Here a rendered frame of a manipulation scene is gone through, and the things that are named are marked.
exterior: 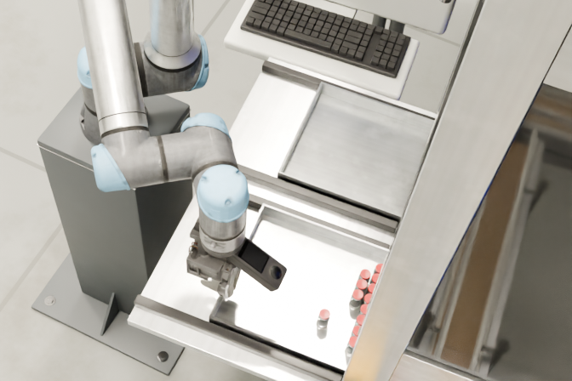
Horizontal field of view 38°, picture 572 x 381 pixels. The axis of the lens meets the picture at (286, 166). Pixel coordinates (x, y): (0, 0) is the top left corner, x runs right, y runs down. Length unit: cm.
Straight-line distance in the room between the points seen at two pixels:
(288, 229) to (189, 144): 41
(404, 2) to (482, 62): 138
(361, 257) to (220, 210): 48
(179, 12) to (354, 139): 48
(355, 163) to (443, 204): 89
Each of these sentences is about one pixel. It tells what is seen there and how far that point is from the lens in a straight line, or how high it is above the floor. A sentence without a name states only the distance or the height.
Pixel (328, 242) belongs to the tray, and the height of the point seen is 88.
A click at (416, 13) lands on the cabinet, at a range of 209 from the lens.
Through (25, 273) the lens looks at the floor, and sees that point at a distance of 264.
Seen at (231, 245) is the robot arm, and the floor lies 114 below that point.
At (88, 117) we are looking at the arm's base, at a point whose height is 85.
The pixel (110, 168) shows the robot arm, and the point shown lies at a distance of 128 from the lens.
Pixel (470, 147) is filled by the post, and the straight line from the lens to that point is 78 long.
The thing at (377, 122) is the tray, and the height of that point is 88.
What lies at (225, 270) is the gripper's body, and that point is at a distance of 140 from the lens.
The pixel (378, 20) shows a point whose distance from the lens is 227.
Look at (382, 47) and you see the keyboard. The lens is 203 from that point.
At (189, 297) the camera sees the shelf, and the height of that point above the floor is 88.
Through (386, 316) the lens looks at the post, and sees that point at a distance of 111.
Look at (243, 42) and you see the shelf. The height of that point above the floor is 80.
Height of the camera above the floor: 230
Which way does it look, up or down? 56 degrees down
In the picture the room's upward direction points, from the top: 8 degrees clockwise
